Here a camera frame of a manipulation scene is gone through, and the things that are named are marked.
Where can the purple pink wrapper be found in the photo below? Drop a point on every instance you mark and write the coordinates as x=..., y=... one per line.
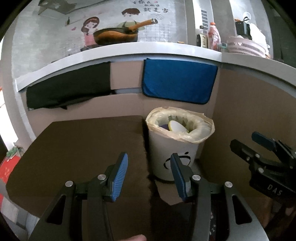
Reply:
x=165, y=126

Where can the pink plastic basket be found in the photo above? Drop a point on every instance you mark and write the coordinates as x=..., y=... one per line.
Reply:
x=244, y=46

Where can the white blue plastic bag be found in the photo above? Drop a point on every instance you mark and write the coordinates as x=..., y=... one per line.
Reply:
x=175, y=126

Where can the red box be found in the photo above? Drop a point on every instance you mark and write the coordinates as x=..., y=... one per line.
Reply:
x=11, y=159

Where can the dark sauce bottle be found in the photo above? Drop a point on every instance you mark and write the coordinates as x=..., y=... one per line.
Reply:
x=202, y=37

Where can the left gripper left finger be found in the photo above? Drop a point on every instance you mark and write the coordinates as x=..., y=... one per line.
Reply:
x=62, y=220

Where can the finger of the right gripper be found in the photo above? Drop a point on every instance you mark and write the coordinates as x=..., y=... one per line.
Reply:
x=281, y=150
x=249, y=155

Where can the frying pan wooden handle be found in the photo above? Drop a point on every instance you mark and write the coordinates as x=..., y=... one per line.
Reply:
x=110, y=36

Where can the black hanging cloth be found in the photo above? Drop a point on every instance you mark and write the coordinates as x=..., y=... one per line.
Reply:
x=71, y=87

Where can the orange drink bottle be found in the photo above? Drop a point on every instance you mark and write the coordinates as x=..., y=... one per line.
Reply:
x=214, y=39

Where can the white trash bin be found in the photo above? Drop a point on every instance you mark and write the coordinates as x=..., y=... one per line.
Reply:
x=163, y=151

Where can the right hand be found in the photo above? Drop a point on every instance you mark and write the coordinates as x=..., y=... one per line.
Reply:
x=276, y=215

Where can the blue hanging cloth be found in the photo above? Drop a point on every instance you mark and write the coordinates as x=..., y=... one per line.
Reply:
x=176, y=80

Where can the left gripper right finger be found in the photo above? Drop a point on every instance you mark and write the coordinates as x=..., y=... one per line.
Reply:
x=218, y=211

